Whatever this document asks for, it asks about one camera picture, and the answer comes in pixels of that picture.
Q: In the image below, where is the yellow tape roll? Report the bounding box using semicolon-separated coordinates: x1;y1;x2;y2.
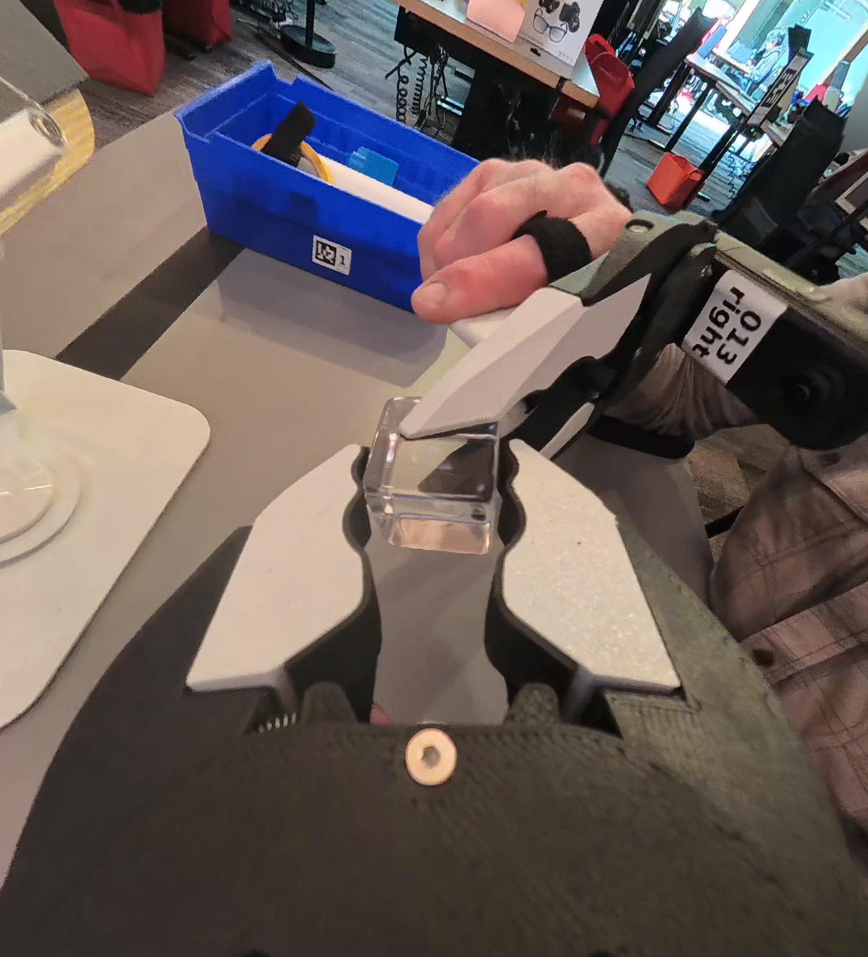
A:
250;135;334;184

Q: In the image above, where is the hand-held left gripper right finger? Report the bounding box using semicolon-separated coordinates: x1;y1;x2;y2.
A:
482;439;683;722

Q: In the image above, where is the white display stand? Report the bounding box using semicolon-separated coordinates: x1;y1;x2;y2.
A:
0;0;210;745

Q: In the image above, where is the clear acrylic cube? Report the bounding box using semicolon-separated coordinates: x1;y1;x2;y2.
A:
362;396;501;556

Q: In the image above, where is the white paper roll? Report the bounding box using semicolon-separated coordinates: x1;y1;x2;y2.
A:
329;153;436;225

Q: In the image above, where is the wooden top work table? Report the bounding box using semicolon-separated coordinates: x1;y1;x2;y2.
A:
396;0;601;158

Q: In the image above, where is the white printed box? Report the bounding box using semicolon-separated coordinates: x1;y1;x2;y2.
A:
516;0;603;68

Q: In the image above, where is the person's plaid shirt torso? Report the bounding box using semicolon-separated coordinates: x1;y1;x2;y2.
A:
706;419;868;957

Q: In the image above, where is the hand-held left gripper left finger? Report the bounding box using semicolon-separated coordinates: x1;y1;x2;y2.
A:
187;445;384;722

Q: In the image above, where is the person's right hand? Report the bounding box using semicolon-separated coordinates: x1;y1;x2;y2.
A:
411;159;633;324

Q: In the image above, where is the orange storage bin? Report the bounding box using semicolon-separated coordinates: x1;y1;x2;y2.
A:
647;153;705;210

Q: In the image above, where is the light blue plastic piece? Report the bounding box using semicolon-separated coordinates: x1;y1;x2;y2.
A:
347;147;399;186

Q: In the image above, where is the black pole stand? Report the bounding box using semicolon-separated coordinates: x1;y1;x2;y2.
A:
280;0;338;68

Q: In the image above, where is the blue plastic bin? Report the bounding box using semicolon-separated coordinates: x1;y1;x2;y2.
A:
174;61;480;311

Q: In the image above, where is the pink mannequin head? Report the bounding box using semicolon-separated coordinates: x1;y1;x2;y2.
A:
466;0;524;42

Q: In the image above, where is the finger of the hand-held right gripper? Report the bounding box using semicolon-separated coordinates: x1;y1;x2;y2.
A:
512;395;608;461
398;279;646;441

